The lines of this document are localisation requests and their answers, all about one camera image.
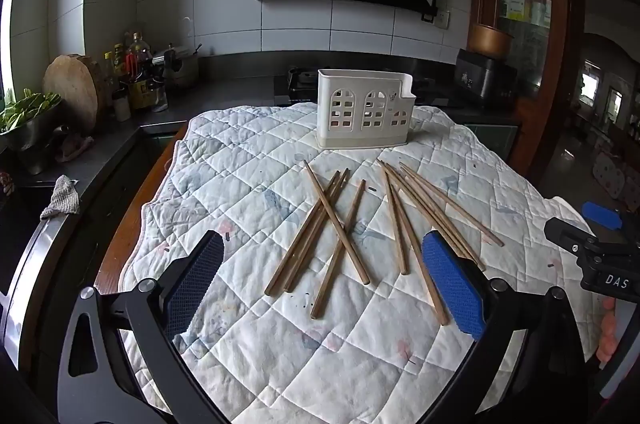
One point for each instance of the metal bowl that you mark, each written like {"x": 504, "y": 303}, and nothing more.
{"x": 32, "y": 139}

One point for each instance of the white plastic utensil holder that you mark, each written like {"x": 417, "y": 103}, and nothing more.
{"x": 350, "y": 139}

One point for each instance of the green leafy vegetables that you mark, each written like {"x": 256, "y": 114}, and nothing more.
{"x": 25, "y": 109}

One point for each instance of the copper inner pot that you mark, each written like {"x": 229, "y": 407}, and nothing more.
{"x": 490, "y": 42}

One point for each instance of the dark sauce bottle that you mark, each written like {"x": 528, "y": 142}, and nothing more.
{"x": 138, "y": 59}

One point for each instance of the green base cabinet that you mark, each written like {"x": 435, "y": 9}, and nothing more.
{"x": 492, "y": 139}

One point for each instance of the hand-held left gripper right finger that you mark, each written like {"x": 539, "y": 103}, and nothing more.
{"x": 450, "y": 289}

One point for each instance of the white quilted mat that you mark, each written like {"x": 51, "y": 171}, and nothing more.
{"x": 280, "y": 354}

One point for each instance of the small white jar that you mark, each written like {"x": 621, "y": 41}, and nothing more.
{"x": 121, "y": 107}

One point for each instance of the pink rag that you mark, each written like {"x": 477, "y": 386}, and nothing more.
{"x": 75, "y": 148}

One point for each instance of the stainless steel counter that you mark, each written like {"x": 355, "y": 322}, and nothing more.
{"x": 225, "y": 97}

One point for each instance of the yellow-capped bottle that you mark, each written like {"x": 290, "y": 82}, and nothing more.
{"x": 108, "y": 69}

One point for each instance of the small glass jar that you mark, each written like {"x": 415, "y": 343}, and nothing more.
{"x": 160, "y": 100}

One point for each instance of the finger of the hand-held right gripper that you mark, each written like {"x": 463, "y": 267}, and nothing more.
{"x": 602, "y": 214}
{"x": 565, "y": 231}

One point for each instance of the grey dishcloth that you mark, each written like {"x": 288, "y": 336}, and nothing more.
{"x": 62, "y": 199}

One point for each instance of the black countertop appliance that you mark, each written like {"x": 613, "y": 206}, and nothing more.
{"x": 482, "y": 77}

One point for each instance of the person's right hand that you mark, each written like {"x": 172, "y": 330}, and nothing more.
{"x": 607, "y": 329}

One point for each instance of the round wooden cutting board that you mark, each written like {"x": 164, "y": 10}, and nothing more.
{"x": 72, "y": 89}

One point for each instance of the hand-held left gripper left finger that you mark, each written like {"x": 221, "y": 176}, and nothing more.
{"x": 195, "y": 279}

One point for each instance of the window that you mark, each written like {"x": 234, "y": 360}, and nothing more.
{"x": 7, "y": 34}

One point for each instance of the white wall socket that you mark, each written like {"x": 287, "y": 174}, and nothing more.
{"x": 441, "y": 19}

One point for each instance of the pile of wooden chopsticks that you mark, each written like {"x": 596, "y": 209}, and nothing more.
{"x": 340, "y": 229}

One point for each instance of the wooden glass-door cabinet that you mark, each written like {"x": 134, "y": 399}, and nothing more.
{"x": 560, "y": 54}

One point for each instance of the metal pot with lid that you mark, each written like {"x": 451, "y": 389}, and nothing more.
{"x": 180, "y": 67}

